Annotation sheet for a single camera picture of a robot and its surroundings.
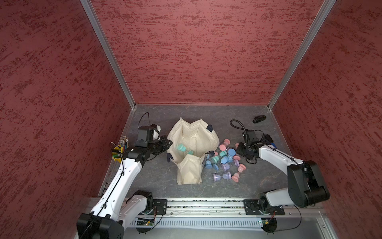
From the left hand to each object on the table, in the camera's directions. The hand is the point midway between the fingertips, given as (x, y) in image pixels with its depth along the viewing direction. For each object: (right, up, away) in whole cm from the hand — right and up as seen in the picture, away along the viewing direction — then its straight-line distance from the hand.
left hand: (172, 145), depth 77 cm
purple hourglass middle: (+31, -14, +8) cm, 35 cm away
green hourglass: (+5, -4, +10) cm, 12 cm away
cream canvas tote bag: (+8, -3, +23) cm, 24 cm away
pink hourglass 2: (+35, -18, +4) cm, 40 cm away
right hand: (+40, -8, +15) cm, 43 cm away
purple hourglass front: (+25, -19, +4) cm, 31 cm away
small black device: (+63, +14, +37) cm, 74 cm away
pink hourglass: (+30, -4, +14) cm, 33 cm away
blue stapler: (+64, -3, +19) cm, 67 cm away
